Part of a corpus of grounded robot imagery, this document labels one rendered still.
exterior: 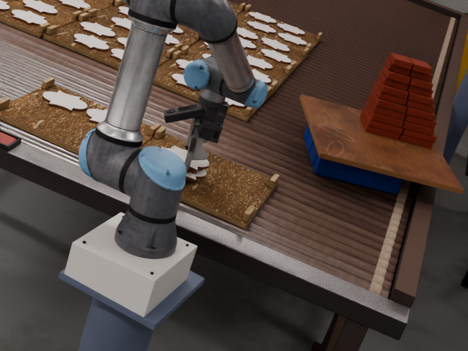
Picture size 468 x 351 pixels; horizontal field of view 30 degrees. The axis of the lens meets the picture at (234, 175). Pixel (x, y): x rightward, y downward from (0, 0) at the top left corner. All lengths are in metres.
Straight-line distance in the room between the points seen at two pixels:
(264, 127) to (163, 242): 1.18
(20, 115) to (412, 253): 1.22
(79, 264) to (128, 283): 0.13
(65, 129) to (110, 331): 0.73
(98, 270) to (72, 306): 1.45
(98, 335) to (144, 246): 0.28
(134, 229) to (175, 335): 1.49
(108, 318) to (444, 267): 2.94
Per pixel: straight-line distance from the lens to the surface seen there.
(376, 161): 2.88
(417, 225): 2.78
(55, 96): 2.83
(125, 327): 2.17
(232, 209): 2.47
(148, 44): 2.01
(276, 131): 3.15
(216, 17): 1.96
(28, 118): 2.66
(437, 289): 4.59
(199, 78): 2.30
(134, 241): 2.06
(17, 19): 3.44
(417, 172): 2.93
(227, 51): 2.07
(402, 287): 2.40
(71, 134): 2.63
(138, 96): 2.04
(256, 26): 4.23
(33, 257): 3.73
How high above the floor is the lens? 2.06
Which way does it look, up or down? 25 degrees down
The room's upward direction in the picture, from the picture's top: 19 degrees clockwise
